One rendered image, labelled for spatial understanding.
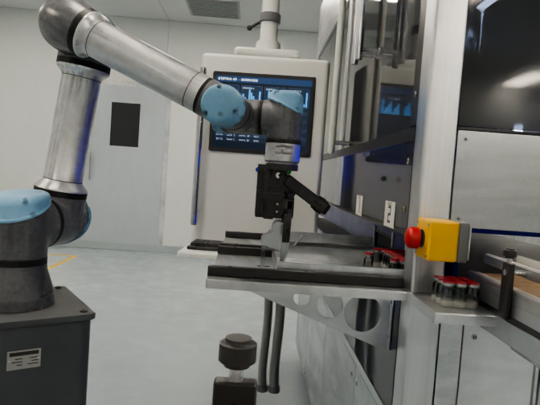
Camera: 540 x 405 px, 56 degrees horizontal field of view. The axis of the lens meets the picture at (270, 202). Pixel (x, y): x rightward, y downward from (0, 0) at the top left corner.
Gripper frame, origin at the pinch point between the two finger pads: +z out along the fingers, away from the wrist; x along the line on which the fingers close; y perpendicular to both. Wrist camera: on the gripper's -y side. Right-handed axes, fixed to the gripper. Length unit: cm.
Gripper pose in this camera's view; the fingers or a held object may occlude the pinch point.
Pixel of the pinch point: (284, 256)
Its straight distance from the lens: 110.6
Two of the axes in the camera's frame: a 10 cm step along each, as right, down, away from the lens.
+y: -10.0, -0.7, -0.3
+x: 0.3, 0.5, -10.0
